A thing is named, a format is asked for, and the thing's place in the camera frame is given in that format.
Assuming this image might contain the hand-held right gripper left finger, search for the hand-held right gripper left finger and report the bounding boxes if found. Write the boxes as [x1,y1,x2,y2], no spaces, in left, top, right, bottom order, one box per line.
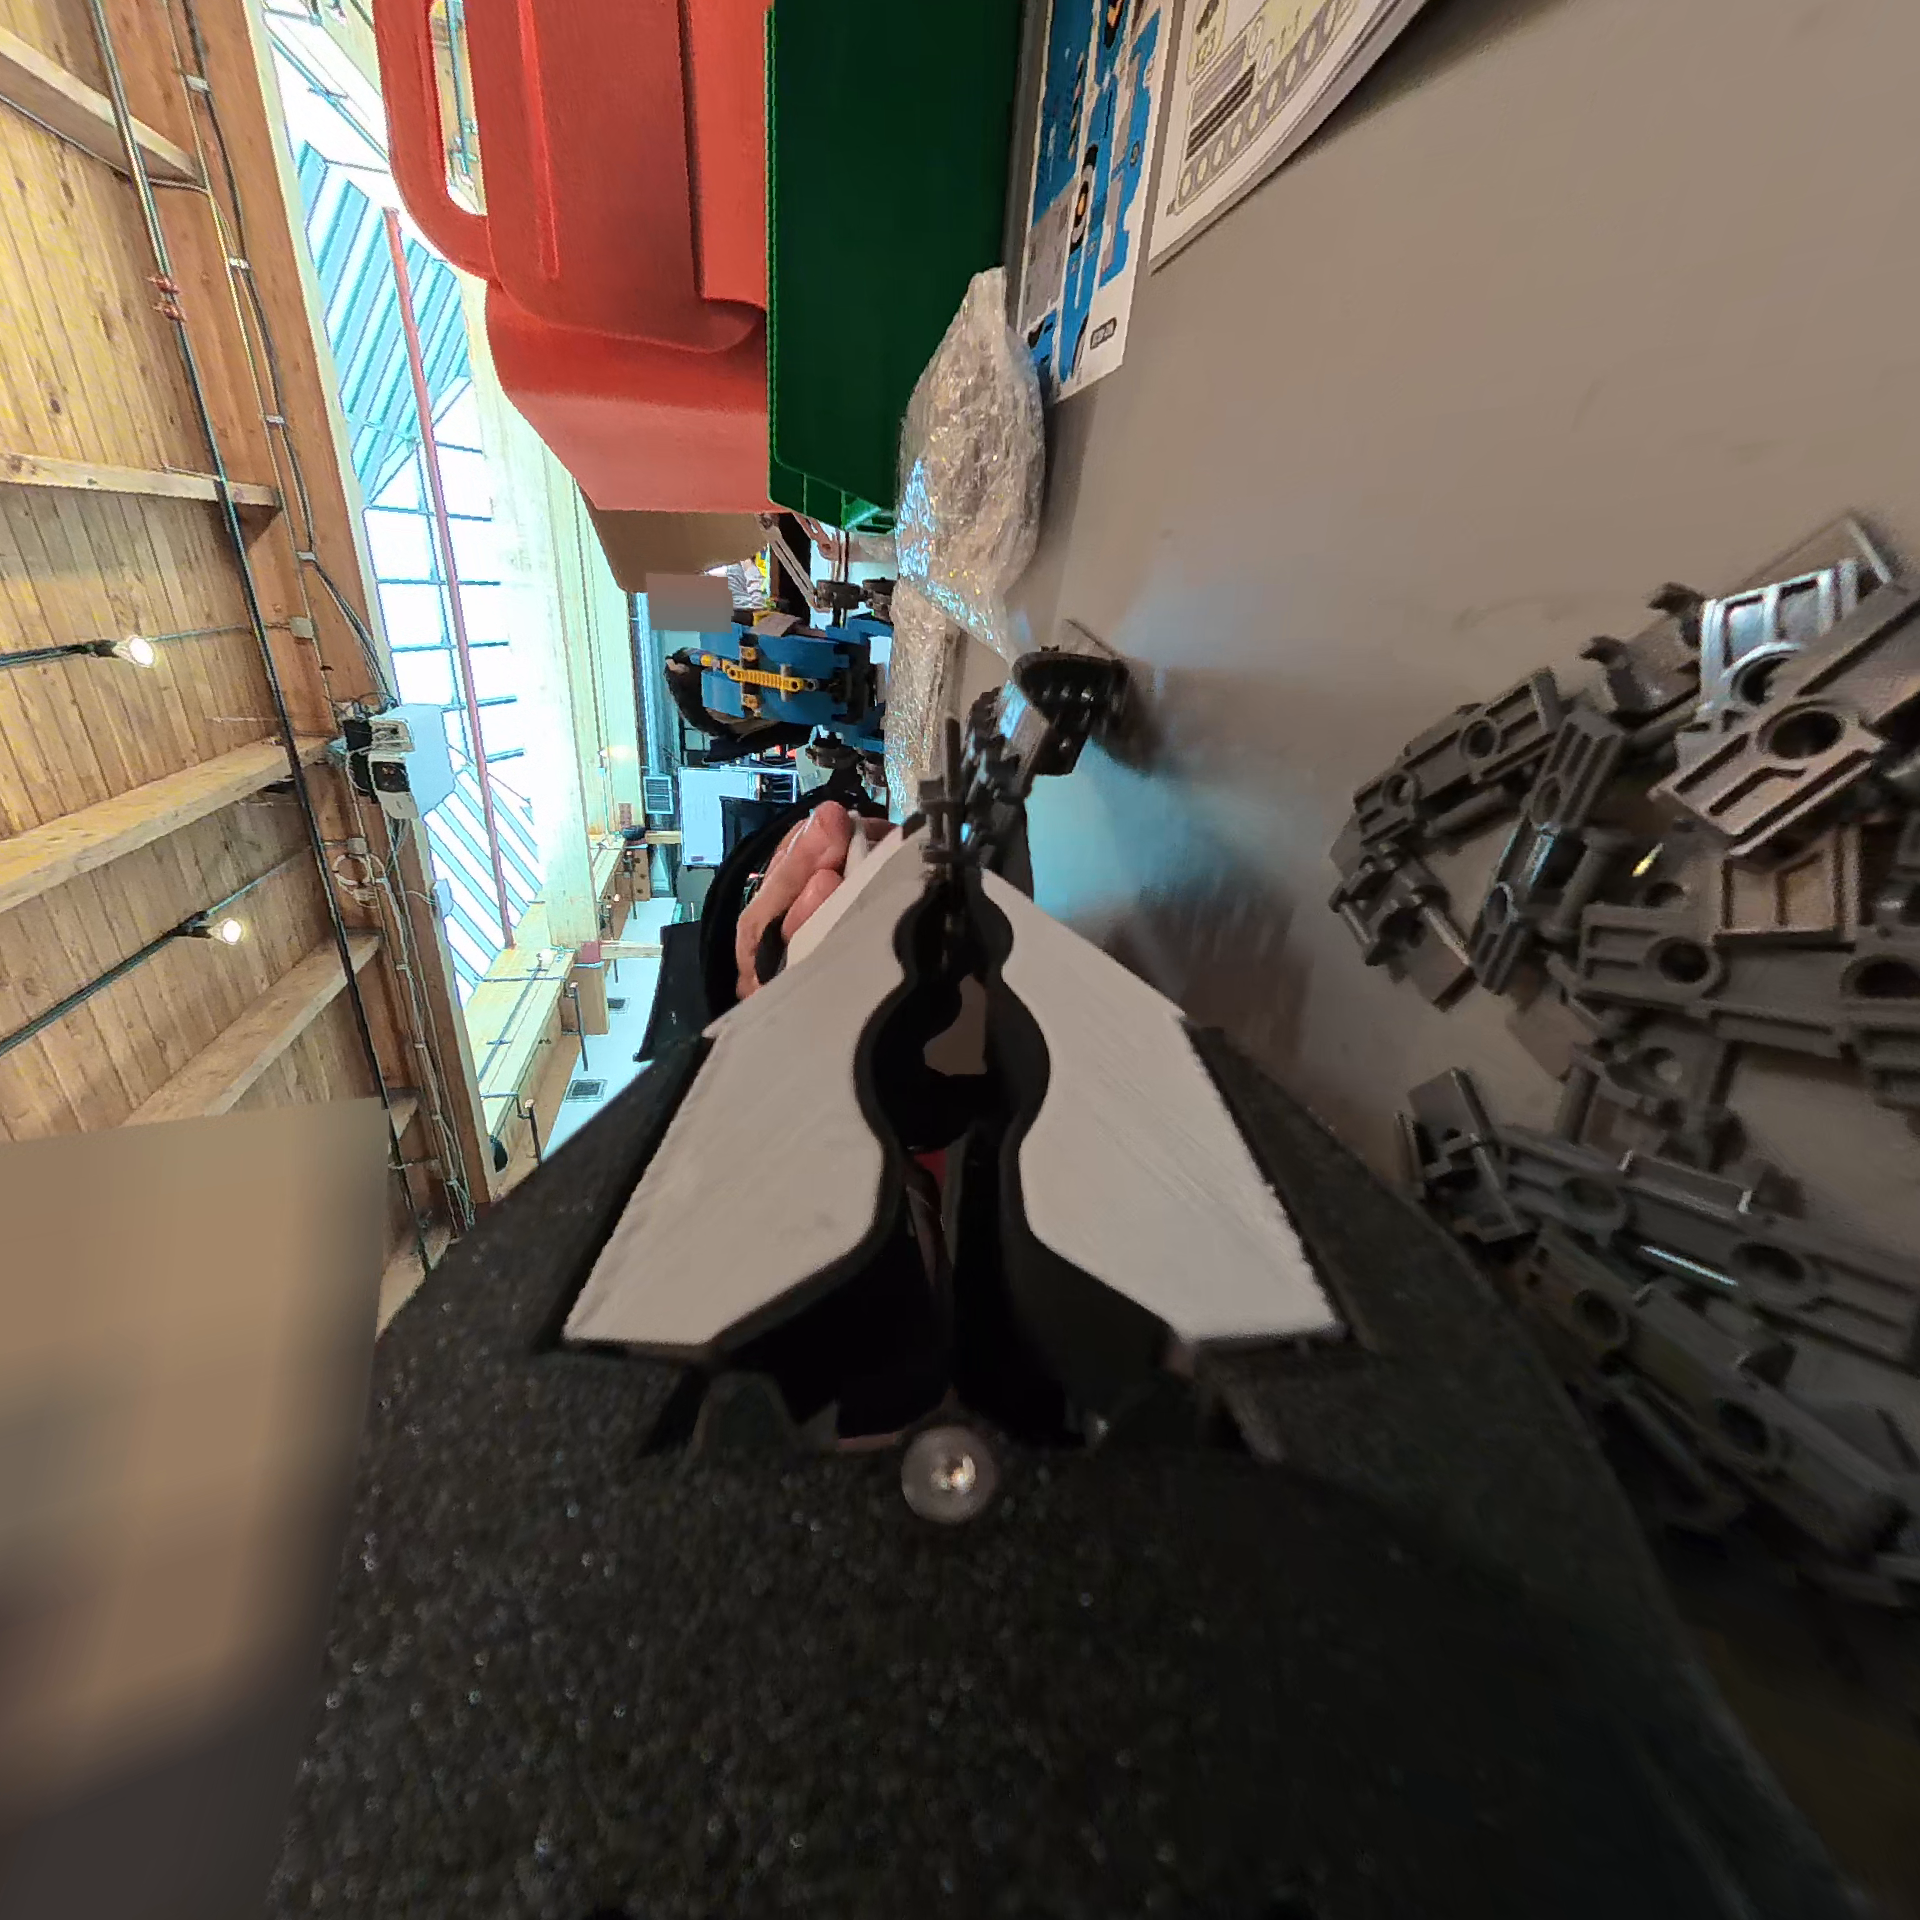
[568,825,942,1432]

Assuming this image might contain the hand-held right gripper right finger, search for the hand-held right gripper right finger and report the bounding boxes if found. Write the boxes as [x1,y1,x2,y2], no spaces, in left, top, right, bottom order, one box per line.
[971,874,1344,1437]

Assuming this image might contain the grey track link chain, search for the grey track link chain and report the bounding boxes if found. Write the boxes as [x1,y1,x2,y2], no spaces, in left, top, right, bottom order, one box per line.
[909,645,1137,962]

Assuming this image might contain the pile of grey track links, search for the pile of grey track links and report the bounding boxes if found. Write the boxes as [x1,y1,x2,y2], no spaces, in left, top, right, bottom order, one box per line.
[1325,514,1920,1609]

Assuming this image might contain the grey desk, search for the grey desk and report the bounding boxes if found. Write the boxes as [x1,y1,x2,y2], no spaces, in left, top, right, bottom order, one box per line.
[886,0,1920,1920]

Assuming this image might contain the person's left hand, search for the person's left hand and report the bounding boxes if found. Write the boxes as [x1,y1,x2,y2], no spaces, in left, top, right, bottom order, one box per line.
[733,800,859,1002]

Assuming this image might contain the blue building-block model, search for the blue building-block model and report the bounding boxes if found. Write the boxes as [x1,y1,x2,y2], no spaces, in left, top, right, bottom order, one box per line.
[663,576,905,762]

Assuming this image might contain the cardboard box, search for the cardboard box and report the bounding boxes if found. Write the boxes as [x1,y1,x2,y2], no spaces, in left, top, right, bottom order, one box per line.
[583,498,784,597]

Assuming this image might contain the crumpled clear plastic bag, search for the crumpled clear plastic bag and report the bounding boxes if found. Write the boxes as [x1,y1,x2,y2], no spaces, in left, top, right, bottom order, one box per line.
[882,264,1050,800]

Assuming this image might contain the red storage bin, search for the red storage bin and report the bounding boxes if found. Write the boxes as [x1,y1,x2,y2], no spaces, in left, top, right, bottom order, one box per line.
[374,0,778,522]

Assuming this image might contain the green storage bin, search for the green storage bin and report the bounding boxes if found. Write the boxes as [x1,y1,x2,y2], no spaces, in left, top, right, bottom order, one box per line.
[761,0,1034,537]

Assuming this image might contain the blue sticker sheet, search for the blue sticker sheet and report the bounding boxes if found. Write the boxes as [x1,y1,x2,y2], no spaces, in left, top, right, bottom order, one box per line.
[1015,0,1175,410]

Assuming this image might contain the instruction booklet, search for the instruction booklet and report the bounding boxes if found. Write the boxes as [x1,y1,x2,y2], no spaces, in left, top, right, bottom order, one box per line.
[1144,0,1431,275]

